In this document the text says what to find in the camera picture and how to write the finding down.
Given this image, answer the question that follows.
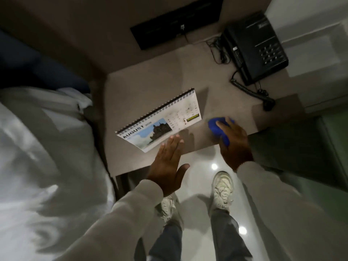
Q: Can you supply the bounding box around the person's right hand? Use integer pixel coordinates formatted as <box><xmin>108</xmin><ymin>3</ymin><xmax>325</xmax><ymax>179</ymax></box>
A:
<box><xmin>216</xmin><ymin>118</ymin><xmax>254</xmax><ymax>172</ymax></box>

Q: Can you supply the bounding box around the person's left hand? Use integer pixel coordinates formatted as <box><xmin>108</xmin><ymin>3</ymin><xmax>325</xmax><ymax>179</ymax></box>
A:
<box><xmin>147</xmin><ymin>134</ymin><xmax>191</xmax><ymax>198</ymax></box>

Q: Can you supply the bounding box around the blue cleaning cloth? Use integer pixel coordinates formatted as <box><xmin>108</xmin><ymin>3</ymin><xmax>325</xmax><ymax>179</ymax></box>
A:
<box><xmin>208</xmin><ymin>116</ymin><xmax>236</xmax><ymax>147</ymax></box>

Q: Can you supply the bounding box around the person's left forearm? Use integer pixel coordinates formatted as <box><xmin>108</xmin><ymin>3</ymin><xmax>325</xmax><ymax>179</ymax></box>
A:
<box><xmin>53</xmin><ymin>179</ymin><xmax>164</xmax><ymax>261</ymax></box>

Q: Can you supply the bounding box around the person's right forearm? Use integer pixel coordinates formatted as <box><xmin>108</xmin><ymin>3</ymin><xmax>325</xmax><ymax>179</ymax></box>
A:
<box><xmin>236</xmin><ymin>161</ymin><xmax>348</xmax><ymax>261</ymax></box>

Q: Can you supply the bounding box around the person's left white sneaker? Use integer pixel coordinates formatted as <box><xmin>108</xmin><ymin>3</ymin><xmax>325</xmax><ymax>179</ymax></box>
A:
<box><xmin>156</xmin><ymin>194</ymin><xmax>180</xmax><ymax>224</ymax></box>

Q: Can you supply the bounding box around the person's white sneaker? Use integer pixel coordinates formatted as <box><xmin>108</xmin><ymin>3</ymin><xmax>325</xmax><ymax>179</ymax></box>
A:
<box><xmin>156</xmin><ymin>194</ymin><xmax>180</xmax><ymax>224</ymax></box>
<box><xmin>209</xmin><ymin>171</ymin><xmax>235</xmax><ymax>216</ymax></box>

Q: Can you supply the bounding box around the person's right white sneaker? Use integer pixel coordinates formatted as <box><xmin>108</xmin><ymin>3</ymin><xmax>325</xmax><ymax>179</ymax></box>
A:
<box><xmin>209</xmin><ymin>171</ymin><xmax>235</xmax><ymax>216</ymax></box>

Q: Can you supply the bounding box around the spiral-bound desk calendar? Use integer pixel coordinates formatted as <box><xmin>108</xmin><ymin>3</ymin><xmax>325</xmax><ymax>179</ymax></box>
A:
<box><xmin>115</xmin><ymin>88</ymin><xmax>203</xmax><ymax>153</ymax></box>

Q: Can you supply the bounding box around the black telephone handset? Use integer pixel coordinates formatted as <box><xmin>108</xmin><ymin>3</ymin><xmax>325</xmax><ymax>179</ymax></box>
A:
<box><xmin>221</xmin><ymin>28</ymin><xmax>256</xmax><ymax>87</ymax></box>

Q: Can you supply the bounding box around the person's left jeans leg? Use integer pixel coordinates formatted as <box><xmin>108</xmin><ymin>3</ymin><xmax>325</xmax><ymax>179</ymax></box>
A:
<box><xmin>148</xmin><ymin>219</ymin><xmax>183</xmax><ymax>261</ymax></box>

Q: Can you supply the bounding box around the person's jeans leg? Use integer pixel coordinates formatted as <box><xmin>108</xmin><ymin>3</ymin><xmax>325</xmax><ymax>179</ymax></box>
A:
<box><xmin>148</xmin><ymin>219</ymin><xmax>183</xmax><ymax>261</ymax></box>
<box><xmin>210</xmin><ymin>209</ymin><xmax>254</xmax><ymax>261</ymax></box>

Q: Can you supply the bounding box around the person's right jeans leg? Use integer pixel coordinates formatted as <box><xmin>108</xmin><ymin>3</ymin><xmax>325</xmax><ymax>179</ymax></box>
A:
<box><xmin>210</xmin><ymin>209</ymin><xmax>254</xmax><ymax>261</ymax></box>

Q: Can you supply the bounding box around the black desk telephone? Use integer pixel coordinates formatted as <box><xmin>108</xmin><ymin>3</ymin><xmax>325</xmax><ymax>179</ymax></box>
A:
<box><xmin>221</xmin><ymin>11</ymin><xmax>289</xmax><ymax>87</ymax></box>

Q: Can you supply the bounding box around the white bed duvet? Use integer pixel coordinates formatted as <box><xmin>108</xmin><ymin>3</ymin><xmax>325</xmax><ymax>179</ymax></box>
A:
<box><xmin>0</xmin><ymin>86</ymin><xmax>117</xmax><ymax>261</ymax></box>

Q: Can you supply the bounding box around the dark blue headboard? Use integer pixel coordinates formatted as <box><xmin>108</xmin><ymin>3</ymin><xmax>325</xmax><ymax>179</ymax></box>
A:
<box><xmin>0</xmin><ymin>29</ymin><xmax>91</xmax><ymax>94</ymax></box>

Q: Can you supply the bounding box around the black coiled telephone cord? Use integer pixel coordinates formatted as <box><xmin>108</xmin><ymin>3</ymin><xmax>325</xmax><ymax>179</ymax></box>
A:
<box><xmin>230</xmin><ymin>67</ymin><xmax>276</xmax><ymax>112</ymax></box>

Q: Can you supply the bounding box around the thin black telephone cable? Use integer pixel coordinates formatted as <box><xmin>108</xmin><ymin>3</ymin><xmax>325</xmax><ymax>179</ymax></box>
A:
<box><xmin>179</xmin><ymin>24</ymin><xmax>230</xmax><ymax>65</ymax></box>

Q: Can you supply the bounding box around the black wall socket panel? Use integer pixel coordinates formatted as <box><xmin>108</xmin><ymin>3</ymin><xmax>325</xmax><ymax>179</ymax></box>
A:
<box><xmin>130</xmin><ymin>0</ymin><xmax>225</xmax><ymax>51</ymax></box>

